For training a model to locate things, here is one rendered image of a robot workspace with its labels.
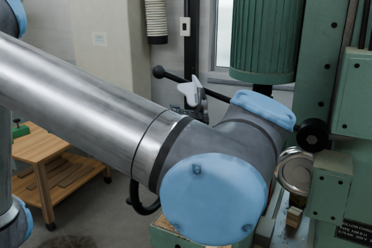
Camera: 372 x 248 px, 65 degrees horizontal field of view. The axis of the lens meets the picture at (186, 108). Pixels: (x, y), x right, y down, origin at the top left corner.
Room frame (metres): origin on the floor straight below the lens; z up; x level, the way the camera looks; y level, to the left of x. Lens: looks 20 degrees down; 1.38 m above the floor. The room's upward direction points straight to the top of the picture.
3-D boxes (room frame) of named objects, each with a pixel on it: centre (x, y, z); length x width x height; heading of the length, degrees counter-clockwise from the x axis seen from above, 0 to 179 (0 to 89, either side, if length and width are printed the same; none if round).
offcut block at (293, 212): (0.66, -0.30, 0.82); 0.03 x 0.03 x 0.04; 47
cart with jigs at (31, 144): (1.86, 0.96, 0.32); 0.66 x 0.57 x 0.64; 155
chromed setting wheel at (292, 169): (0.57, -0.26, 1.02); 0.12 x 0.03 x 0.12; 64
